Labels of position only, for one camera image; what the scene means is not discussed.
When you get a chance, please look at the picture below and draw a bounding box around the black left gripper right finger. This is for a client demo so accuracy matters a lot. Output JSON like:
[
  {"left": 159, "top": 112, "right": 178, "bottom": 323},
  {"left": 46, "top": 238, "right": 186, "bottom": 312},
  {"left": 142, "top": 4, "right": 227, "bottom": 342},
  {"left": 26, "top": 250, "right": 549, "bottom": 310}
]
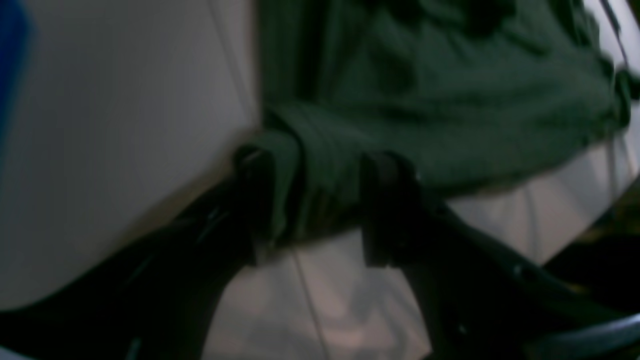
[{"left": 359, "top": 152, "right": 639, "bottom": 360}]

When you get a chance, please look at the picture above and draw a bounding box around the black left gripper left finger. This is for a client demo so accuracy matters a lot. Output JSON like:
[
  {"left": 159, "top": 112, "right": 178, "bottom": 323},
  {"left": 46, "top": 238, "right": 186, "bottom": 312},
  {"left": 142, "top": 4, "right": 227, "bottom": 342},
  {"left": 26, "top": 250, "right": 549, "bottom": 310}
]
[{"left": 1, "top": 149, "right": 275, "bottom": 360}]

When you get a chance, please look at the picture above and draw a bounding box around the dark green t-shirt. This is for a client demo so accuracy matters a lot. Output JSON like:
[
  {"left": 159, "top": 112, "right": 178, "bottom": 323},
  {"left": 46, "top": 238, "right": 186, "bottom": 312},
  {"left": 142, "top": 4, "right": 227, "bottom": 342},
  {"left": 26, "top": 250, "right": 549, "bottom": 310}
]
[{"left": 245, "top": 0, "right": 639, "bottom": 241}]

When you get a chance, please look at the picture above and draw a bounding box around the blue box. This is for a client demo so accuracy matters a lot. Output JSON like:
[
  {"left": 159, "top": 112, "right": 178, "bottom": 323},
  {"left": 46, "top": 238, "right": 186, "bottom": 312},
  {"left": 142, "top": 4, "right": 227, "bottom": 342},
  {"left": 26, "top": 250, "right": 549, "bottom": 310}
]
[{"left": 0, "top": 0, "right": 31, "bottom": 142}]

